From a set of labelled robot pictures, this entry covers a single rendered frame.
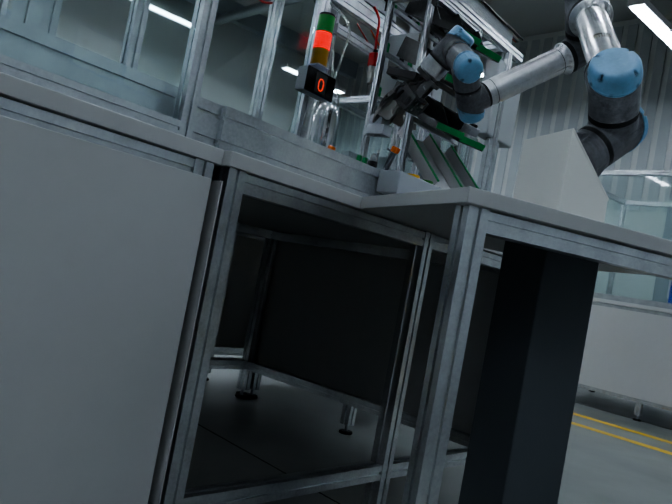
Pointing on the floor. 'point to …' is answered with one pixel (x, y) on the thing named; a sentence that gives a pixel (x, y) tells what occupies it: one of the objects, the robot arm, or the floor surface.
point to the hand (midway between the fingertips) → (379, 120)
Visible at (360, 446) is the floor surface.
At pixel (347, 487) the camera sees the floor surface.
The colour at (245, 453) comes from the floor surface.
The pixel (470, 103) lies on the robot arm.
